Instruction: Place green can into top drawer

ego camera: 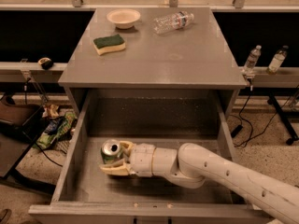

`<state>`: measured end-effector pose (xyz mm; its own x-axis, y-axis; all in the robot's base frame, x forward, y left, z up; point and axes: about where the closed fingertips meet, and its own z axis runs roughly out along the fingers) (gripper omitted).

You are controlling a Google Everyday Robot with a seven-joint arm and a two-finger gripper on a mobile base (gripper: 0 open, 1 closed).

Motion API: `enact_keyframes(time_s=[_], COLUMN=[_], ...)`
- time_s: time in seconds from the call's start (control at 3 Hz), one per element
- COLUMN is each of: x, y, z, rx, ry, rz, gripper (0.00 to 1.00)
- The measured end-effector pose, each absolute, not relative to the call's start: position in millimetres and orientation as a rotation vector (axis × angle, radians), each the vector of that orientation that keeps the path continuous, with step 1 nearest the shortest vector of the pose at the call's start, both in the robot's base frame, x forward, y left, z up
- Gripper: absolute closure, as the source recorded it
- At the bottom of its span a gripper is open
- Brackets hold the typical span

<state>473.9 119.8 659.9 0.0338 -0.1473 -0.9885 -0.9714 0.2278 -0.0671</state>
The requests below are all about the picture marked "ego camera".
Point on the crumpled white wrapper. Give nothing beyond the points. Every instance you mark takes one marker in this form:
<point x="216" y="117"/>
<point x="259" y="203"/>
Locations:
<point x="51" y="111"/>

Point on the grey cabinet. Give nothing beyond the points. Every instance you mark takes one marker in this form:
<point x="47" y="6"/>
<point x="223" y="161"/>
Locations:
<point x="196" y="57"/>

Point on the green soda can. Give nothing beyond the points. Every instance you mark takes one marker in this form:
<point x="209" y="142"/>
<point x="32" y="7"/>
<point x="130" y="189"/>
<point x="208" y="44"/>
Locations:
<point x="111" y="151"/>

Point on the clear plastic water bottle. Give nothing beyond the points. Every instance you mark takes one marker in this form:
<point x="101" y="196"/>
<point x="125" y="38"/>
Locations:
<point x="172" y="22"/>

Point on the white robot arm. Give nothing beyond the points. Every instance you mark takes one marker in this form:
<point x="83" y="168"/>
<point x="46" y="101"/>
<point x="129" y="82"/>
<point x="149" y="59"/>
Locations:
<point x="189" y="166"/>

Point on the green snack bag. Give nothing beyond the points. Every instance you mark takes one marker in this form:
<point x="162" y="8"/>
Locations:
<point x="56" y="130"/>

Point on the dark brown chair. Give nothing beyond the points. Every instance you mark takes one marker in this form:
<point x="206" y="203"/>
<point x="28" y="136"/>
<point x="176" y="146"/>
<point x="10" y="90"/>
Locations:
<point x="20" y="127"/>

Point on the white paper bowl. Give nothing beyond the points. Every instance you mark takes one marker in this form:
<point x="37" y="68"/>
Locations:
<point x="123" y="18"/>

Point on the green and yellow sponge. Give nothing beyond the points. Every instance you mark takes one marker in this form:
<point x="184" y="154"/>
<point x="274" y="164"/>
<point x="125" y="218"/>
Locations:
<point x="109" y="44"/>

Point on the yellow black tape measure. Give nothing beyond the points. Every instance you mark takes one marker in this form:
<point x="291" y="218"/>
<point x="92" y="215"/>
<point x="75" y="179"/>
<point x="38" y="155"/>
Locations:
<point x="46" y="63"/>

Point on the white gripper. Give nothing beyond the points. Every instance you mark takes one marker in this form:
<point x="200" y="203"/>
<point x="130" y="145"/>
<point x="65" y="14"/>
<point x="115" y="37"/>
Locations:
<point x="141" y="160"/>

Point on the open grey top drawer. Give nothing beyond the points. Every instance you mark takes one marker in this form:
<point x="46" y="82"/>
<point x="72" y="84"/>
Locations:
<point x="168" y="119"/>

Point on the black chair base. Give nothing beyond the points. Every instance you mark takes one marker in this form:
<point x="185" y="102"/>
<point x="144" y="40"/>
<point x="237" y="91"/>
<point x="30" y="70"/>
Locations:
<point x="285" y="117"/>

